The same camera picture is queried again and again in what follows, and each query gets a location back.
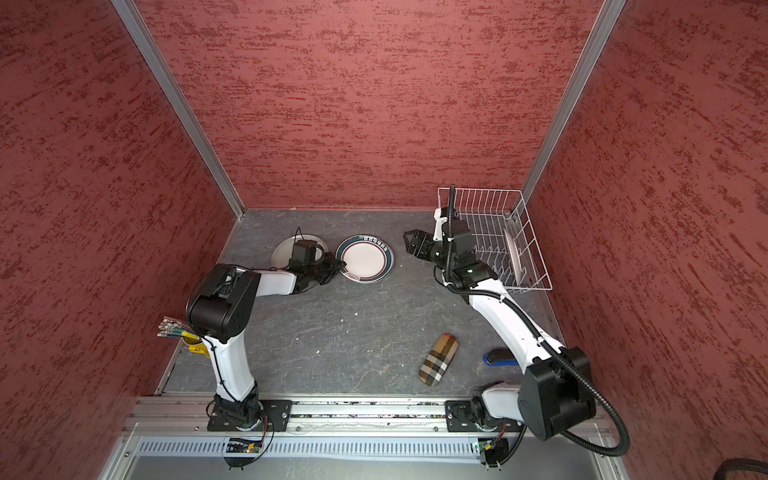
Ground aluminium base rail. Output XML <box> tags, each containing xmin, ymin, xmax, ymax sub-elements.
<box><xmin>99</xmin><ymin>395</ymin><xmax>628</xmax><ymax>479</ymax></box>

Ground pink plate in rack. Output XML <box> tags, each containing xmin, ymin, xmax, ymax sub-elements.
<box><xmin>504</xmin><ymin>227</ymin><xmax>524</xmax><ymax>286</ymax></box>

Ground plaid glasses case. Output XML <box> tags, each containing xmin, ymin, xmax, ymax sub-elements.
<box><xmin>418</xmin><ymin>333</ymin><xmax>459</xmax><ymax>386</ymax></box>

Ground black corrugated cable conduit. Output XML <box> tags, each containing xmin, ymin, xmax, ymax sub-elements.
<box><xmin>442</xmin><ymin>184</ymin><xmax>631</xmax><ymax>458</ymax></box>

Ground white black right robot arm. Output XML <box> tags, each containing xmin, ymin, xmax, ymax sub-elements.
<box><xmin>403</xmin><ymin>219</ymin><xmax>596</xmax><ymax>440</ymax></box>

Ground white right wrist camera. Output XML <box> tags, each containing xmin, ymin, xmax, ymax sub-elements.
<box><xmin>433</xmin><ymin>207</ymin><xmax>449</xmax><ymax>242</ymax></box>

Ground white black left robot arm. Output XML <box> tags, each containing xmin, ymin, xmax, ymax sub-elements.
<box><xmin>185</xmin><ymin>240</ymin><xmax>346</xmax><ymax>431</ymax></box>

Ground aluminium left corner post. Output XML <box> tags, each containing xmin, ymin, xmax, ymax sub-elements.
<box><xmin>111</xmin><ymin>0</ymin><xmax>247</xmax><ymax>220</ymax></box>

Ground aluminium corner post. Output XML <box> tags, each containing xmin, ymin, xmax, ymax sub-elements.
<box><xmin>111</xmin><ymin>0</ymin><xmax>247</xmax><ymax>220</ymax></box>
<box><xmin>522</xmin><ymin>0</ymin><xmax>626</xmax><ymax>203</ymax></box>

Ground bundle of coloured pens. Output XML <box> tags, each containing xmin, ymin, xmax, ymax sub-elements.
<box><xmin>157</xmin><ymin>316</ymin><xmax>200</xmax><ymax>342</ymax></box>

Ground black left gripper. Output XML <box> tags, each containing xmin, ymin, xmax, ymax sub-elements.
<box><xmin>306</xmin><ymin>251</ymin><xmax>347</xmax><ymax>284</ymax></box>

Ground white wire dish rack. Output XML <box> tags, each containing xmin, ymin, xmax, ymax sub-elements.
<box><xmin>453</xmin><ymin>187</ymin><xmax>552</xmax><ymax>293</ymax></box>

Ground aluminium right corner post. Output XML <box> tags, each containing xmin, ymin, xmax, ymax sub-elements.
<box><xmin>522</xmin><ymin>0</ymin><xmax>626</xmax><ymax>203</ymax></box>

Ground blue black box cutter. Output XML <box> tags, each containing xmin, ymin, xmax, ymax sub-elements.
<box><xmin>483</xmin><ymin>348</ymin><xmax>519</xmax><ymax>367</ymax></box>

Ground white brown-rimmed plate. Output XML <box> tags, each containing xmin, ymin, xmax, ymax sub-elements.
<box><xmin>270</xmin><ymin>234</ymin><xmax>328</xmax><ymax>269</ymax></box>

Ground green-rimmed white plate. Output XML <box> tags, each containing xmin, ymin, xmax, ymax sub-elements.
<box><xmin>335</xmin><ymin>234</ymin><xmax>395</xmax><ymax>284</ymax></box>

